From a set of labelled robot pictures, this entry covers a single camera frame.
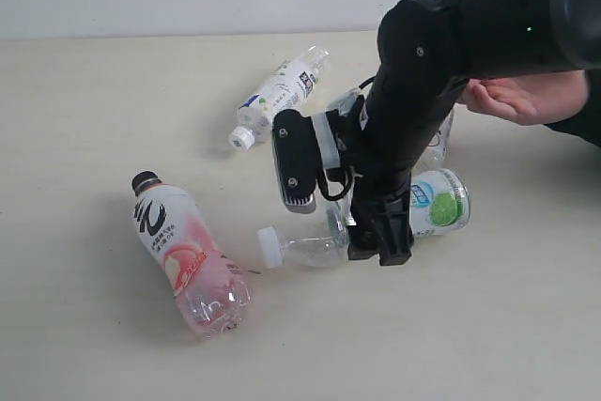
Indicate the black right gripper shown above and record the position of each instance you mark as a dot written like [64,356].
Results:
[380,207]

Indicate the lime label clear bottle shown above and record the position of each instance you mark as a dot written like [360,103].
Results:
[439,204]

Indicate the floral label clear bottle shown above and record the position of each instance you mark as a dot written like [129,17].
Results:
[435,154]

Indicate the pink peach soda bottle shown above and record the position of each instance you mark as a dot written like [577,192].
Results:
[211,291]

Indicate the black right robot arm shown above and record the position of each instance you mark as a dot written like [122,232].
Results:
[428,51]

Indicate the white blue label water bottle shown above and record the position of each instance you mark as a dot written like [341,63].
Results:
[290,85]

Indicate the person's open hand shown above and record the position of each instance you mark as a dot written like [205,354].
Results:
[528,100]

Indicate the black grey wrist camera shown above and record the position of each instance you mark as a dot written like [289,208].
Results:
[308,154]

